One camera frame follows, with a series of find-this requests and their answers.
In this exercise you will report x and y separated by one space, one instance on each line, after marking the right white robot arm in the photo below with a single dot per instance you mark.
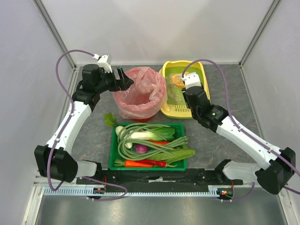
273 166

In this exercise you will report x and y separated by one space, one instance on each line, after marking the orange carrot front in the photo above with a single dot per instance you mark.
131 164

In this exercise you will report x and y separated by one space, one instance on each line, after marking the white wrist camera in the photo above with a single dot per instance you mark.
104 62
191 80

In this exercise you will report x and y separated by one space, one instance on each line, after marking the yellow litter box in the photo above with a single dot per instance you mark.
177 67

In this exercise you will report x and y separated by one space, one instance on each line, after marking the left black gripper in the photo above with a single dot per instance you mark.
118 79

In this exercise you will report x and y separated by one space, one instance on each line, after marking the orange carrot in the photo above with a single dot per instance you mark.
159 142
131 164

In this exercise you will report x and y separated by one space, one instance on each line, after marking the green long beans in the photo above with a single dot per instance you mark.
166 131

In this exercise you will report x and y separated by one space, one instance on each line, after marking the grey slotted cable duct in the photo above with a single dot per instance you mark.
94 192

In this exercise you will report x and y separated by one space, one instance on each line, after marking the pink plastic bin liner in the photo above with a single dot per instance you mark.
145 97

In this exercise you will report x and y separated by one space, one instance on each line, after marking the red trash bin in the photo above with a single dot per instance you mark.
143 119

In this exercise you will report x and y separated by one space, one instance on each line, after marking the green vegetable tray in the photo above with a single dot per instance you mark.
180 165

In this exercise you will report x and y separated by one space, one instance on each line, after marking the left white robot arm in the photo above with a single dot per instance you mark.
54 159

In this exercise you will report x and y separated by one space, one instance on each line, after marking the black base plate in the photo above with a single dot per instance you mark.
191 175

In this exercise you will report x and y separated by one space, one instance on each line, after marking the grey cat litter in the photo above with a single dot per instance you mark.
174 94

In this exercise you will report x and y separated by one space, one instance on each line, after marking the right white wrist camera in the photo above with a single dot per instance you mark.
191 80

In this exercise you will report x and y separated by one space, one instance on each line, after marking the green lettuce leaf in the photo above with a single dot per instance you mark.
174 156

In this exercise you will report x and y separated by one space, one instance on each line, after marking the white radish with leaves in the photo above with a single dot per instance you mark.
111 121

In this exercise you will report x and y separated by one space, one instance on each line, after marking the red chili pepper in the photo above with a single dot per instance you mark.
156 163

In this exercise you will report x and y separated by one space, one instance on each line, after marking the orange litter scoop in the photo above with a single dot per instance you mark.
178 81

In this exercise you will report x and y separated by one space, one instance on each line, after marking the white small mushroom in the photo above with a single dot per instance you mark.
128 145

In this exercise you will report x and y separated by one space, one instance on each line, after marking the purple onion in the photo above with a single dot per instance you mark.
141 149

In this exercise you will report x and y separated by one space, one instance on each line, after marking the white green leek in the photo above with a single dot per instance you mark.
146 135

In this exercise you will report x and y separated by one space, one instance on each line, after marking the orange carrot middle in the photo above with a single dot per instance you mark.
159 142

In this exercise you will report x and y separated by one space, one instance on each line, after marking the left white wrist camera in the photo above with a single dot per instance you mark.
104 62

